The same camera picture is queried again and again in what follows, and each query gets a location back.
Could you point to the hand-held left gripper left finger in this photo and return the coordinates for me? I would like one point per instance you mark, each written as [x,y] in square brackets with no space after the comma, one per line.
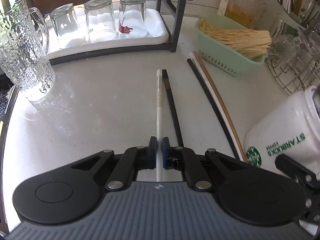
[152,155]

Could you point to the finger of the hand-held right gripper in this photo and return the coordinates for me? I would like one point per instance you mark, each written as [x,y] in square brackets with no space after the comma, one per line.
[290,163]

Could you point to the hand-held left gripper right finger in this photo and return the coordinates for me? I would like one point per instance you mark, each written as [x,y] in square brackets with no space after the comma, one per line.
[165,155]

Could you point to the white mug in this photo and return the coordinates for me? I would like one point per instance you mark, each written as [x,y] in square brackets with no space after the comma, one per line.
[280,130]

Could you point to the white chopstick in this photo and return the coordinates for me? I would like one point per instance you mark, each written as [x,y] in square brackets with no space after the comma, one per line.
[218,105]
[159,110]

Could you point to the black chopstick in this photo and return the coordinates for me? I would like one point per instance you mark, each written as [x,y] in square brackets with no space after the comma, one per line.
[213,105]
[173,110]

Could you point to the wooden chopstick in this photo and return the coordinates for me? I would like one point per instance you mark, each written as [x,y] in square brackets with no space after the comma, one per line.
[223,105]

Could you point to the green plastic basket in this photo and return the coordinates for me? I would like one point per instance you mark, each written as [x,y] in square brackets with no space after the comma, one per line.
[225,62]

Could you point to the cut glass cup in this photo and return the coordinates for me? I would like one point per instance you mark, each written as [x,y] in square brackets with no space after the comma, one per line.
[311,47]
[287,42]

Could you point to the white tray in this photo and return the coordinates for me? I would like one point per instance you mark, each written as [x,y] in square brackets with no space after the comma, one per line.
[155,27]

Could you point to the dried noodle bundle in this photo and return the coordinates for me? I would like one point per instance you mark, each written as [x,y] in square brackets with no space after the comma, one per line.
[240,40]

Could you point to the black metal rack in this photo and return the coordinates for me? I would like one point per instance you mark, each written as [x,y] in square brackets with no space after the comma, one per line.
[178,17]

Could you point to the clear glass with red sticker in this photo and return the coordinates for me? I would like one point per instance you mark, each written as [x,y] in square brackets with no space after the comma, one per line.
[132,15]

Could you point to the clear drinking glass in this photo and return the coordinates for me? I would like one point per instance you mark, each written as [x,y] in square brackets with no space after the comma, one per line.
[66,27]
[101,22]

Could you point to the green chopstick holder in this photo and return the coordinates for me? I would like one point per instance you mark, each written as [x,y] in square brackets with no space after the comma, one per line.
[287,11]

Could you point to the tall clear glass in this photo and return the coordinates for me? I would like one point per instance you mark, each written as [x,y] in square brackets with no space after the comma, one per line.
[268,12]

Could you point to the steel wool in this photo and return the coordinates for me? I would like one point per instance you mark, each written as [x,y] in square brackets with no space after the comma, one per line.
[6,92]

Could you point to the textured glass mug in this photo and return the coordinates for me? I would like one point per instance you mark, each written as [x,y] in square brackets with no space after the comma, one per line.
[22,55]

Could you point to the red lid plastic jar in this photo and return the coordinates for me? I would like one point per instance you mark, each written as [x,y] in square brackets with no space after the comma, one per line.
[240,7]

